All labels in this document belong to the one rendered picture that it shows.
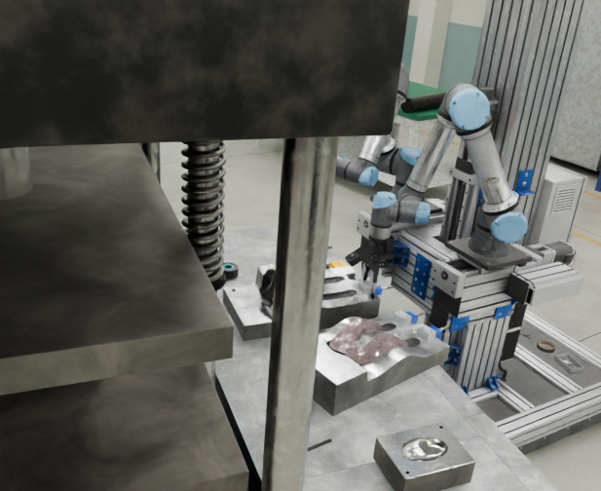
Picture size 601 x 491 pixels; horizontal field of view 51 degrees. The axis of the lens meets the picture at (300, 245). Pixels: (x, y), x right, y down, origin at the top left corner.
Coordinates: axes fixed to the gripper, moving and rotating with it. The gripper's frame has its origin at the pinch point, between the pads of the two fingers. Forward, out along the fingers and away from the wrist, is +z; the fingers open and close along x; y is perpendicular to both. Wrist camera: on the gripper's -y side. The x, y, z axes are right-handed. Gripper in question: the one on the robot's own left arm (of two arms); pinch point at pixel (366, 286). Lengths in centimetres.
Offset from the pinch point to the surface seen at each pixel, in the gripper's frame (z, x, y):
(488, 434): 10, -69, 4
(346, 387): 2, -48, -31
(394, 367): 3.1, -42.5, -11.8
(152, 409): -38, -91, -90
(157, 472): -38, -105, -91
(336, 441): 11, -59, -38
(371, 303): 2.7, -6.9, -1.3
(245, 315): 4.5, -0.8, -45.4
